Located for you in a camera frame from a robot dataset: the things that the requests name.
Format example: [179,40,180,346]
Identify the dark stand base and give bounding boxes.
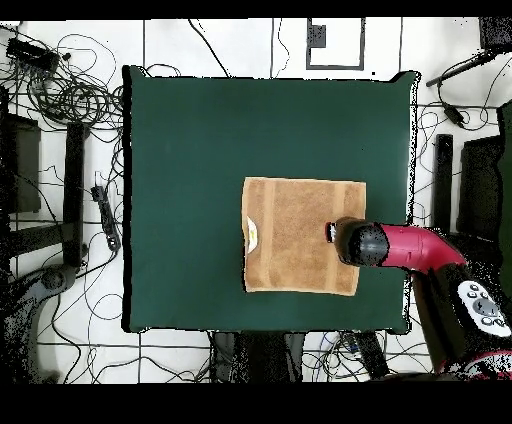
[0,263,78,383]

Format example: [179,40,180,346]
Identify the black speckled box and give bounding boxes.
[478,16,512,53]

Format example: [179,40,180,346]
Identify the dark green table cloth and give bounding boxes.
[121,64,421,335]

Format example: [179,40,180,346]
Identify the black tripod pole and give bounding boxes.
[425,51,497,88]

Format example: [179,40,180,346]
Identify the black stand bar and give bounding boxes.
[62,121,87,268]
[433,133,455,235]

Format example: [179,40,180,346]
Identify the tan terry towel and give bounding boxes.
[241,176,368,297]

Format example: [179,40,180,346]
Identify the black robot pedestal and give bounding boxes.
[209,330,307,383]

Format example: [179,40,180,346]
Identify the black power adapter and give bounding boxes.
[443,104,467,128]

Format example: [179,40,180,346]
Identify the black flat panel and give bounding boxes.
[457,135,505,241]
[0,113,42,215]

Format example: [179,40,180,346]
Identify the black power strip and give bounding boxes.
[90,185,122,252]

